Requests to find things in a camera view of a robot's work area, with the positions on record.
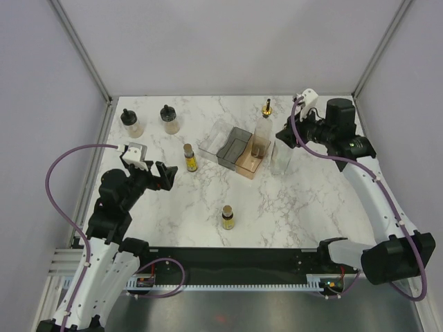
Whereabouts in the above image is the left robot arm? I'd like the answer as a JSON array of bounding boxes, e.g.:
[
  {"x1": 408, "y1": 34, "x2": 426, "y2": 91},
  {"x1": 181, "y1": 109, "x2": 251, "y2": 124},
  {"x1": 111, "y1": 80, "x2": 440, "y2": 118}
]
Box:
[{"x1": 37, "y1": 160, "x2": 178, "y2": 331}]

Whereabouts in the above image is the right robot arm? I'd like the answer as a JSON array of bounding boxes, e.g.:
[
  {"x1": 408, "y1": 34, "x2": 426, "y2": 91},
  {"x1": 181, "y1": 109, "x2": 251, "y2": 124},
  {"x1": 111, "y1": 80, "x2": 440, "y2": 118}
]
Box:
[{"x1": 275, "y1": 95, "x2": 435, "y2": 285}]

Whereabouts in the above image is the white slotted cable duct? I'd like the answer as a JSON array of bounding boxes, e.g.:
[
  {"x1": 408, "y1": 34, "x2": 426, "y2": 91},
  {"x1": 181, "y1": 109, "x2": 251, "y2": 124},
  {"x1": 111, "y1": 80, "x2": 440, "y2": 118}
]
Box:
[{"x1": 124, "y1": 275, "x2": 343, "y2": 293}]

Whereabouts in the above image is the tall clear bottle gold pourer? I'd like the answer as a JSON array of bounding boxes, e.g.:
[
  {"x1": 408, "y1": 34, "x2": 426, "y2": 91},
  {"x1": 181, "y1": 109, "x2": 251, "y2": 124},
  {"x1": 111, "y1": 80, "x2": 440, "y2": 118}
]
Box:
[{"x1": 270, "y1": 138, "x2": 293, "y2": 175}]

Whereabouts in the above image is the left aluminium frame post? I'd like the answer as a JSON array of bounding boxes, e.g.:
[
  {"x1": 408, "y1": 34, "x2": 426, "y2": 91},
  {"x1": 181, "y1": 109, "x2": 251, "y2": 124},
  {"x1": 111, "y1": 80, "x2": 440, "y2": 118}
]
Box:
[{"x1": 48, "y1": 0, "x2": 112, "y2": 104}]

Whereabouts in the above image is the small yellow label bottle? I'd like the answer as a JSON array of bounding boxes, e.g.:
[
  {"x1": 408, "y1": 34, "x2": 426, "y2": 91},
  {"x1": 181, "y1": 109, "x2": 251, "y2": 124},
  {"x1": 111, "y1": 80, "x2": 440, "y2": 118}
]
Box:
[
  {"x1": 183, "y1": 143, "x2": 198, "y2": 172},
  {"x1": 221, "y1": 205, "x2": 235, "y2": 230}
]

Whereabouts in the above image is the shaker jar black cap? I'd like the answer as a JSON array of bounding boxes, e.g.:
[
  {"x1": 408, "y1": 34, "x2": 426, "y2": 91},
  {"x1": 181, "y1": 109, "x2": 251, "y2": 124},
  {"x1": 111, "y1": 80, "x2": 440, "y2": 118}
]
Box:
[
  {"x1": 160, "y1": 104, "x2": 180, "y2": 135},
  {"x1": 120, "y1": 109, "x2": 143, "y2": 138}
]

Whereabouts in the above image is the tall bottle gold pourer brown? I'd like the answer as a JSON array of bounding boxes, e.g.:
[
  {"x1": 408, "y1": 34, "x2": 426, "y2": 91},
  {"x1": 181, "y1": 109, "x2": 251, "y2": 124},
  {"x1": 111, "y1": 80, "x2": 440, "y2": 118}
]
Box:
[{"x1": 251, "y1": 98, "x2": 273, "y2": 159}]

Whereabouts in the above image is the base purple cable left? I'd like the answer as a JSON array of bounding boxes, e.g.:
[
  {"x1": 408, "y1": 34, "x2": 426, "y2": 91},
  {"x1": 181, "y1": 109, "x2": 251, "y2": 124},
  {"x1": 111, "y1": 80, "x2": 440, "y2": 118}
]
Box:
[{"x1": 133, "y1": 257, "x2": 187, "y2": 299}]

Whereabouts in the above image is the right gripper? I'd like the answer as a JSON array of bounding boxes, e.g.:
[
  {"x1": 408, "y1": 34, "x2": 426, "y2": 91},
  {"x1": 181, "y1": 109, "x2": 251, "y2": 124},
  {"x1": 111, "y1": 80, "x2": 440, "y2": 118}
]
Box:
[{"x1": 277, "y1": 104, "x2": 336, "y2": 149}]

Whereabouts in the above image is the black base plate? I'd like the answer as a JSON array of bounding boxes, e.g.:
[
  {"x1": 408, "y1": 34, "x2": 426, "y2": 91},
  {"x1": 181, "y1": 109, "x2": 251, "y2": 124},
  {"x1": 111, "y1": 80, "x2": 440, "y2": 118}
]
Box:
[{"x1": 141, "y1": 247, "x2": 356, "y2": 285}]

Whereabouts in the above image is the clear plastic bin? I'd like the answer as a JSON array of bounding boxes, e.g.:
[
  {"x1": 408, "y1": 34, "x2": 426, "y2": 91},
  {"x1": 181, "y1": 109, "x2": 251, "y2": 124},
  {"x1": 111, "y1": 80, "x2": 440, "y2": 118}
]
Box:
[{"x1": 198, "y1": 120, "x2": 233, "y2": 163}]

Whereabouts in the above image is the smoky grey plastic bin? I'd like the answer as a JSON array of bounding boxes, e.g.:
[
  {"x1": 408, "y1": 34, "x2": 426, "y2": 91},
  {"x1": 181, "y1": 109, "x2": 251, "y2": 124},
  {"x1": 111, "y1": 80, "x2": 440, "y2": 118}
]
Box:
[{"x1": 216, "y1": 127, "x2": 252, "y2": 171}]

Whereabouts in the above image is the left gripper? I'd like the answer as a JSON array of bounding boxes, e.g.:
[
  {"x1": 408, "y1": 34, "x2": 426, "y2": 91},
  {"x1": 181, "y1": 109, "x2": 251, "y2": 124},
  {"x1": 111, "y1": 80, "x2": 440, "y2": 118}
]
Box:
[{"x1": 121, "y1": 160, "x2": 177, "y2": 210}]

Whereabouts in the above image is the aluminium rail left side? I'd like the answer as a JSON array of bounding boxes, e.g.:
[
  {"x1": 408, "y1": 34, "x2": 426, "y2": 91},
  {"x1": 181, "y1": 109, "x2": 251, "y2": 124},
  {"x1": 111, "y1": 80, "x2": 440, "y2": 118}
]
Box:
[{"x1": 73, "y1": 97, "x2": 118, "y2": 230}]

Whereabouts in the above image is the right aluminium frame post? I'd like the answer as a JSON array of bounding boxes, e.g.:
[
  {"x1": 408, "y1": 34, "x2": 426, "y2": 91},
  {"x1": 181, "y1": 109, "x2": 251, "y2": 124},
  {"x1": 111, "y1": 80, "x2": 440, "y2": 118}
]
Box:
[{"x1": 352, "y1": 0, "x2": 415, "y2": 100}]

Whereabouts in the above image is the aluminium rail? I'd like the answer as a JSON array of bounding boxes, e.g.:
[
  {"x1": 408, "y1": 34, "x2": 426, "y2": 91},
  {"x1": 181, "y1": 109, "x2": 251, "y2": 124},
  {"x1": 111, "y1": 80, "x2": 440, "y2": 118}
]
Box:
[
  {"x1": 73, "y1": 97, "x2": 118, "y2": 230},
  {"x1": 48, "y1": 247, "x2": 426, "y2": 277}
]

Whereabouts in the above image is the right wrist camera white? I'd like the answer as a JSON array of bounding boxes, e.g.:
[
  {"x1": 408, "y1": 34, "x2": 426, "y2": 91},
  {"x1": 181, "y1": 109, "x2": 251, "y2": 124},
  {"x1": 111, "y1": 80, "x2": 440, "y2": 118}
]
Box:
[{"x1": 294, "y1": 88, "x2": 318, "y2": 122}]

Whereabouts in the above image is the shaker jar black cap right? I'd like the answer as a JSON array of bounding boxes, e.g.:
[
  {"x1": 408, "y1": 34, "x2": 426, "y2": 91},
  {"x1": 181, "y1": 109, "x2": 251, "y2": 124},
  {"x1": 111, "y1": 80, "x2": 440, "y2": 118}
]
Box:
[{"x1": 160, "y1": 104, "x2": 180, "y2": 135}]

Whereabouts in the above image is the shaker jar black cap left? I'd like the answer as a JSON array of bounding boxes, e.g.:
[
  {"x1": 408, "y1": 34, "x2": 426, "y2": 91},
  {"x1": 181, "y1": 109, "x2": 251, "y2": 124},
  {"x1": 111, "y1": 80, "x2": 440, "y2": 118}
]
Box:
[{"x1": 120, "y1": 109, "x2": 143, "y2": 138}]

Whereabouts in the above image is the aluminium front rail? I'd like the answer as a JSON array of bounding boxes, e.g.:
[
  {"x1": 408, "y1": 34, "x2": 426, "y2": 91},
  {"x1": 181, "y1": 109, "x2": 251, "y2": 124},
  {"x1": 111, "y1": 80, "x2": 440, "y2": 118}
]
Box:
[{"x1": 48, "y1": 247, "x2": 426, "y2": 277}]

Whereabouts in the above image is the small yellow label bottle upper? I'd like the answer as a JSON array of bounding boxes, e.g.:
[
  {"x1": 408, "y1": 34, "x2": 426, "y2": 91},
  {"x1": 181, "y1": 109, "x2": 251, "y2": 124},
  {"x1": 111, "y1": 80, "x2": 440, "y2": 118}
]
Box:
[{"x1": 183, "y1": 143, "x2": 198, "y2": 172}]

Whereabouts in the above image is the small yellow label bottle lower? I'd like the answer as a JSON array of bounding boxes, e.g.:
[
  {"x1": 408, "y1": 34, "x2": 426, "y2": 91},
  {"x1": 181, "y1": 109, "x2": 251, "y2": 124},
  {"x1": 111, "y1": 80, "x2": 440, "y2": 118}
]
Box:
[{"x1": 221, "y1": 205, "x2": 235, "y2": 230}]

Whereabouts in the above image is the aluminium frame post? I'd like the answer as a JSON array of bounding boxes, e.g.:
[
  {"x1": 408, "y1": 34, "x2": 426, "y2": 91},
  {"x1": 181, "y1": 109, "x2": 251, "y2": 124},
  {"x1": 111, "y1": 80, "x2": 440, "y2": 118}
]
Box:
[
  {"x1": 352, "y1": 0, "x2": 415, "y2": 100},
  {"x1": 48, "y1": 0, "x2": 112, "y2": 104}
]

